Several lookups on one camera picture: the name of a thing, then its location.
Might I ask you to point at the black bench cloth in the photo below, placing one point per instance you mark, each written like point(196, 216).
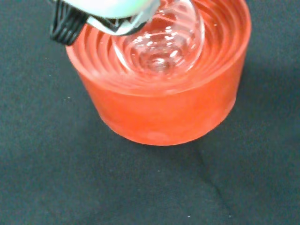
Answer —
point(70, 175)

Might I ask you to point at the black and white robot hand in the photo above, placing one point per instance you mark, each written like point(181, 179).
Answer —
point(110, 9)

